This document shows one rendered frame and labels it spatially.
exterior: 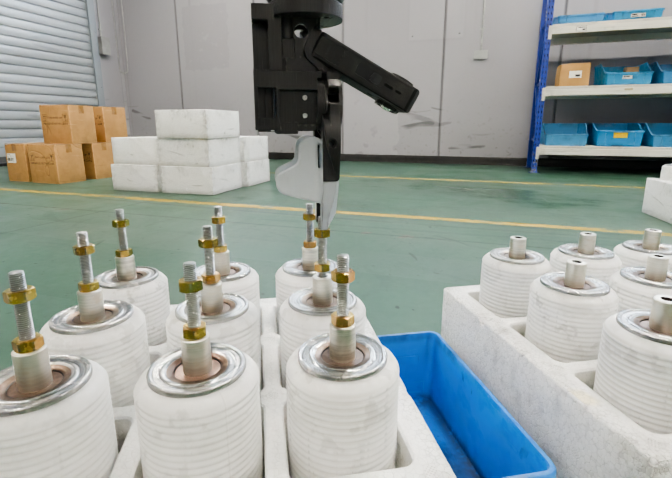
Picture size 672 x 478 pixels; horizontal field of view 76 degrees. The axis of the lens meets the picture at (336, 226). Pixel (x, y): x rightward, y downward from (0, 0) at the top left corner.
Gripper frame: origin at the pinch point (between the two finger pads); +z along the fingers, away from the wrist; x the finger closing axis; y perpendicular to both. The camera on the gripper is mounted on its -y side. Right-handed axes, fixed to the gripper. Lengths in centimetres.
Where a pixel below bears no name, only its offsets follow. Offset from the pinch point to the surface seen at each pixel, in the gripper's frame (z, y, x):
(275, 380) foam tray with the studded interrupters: 17.1, 6.2, 3.4
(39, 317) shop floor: 35, 60, -60
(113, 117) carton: -16, 135, -372
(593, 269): 11.2, -39.9, -8.0
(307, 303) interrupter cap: 10.0, 2.4, 0.2
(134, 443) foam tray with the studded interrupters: 17.1, 18.1, 10.7
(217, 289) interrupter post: 7.5, 11.7, 0.9
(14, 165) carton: 22, 205, -343
